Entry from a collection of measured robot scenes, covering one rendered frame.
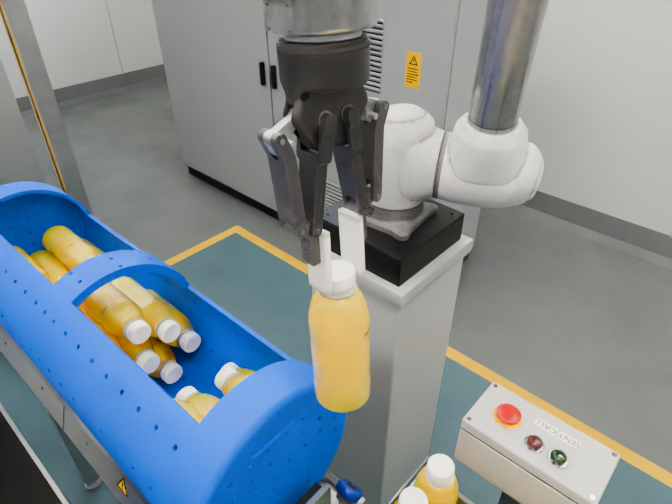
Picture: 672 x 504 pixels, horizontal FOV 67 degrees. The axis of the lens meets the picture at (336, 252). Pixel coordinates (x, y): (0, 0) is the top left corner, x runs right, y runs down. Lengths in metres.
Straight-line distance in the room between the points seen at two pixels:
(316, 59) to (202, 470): 0.48
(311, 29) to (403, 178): 0.79
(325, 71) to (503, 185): 0.78
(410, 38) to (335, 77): 1.83
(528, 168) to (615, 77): 2.15
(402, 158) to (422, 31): 1.11
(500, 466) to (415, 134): 0.67
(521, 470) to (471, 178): 0.59
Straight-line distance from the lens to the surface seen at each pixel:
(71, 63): 5.97
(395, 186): 1.18
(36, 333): 0.98
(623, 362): 2.71
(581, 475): 0.83
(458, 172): 1.13
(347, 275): 0.51
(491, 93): 1.06
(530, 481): 0.85
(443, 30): 2.15
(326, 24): 0.40
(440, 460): 0.81
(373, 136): 0.49
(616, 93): 3.28
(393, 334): 1.28
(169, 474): 0.71
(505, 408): 0.85
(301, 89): 0.42
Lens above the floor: 1.75
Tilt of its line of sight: 35 degrees down
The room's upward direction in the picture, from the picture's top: straight up
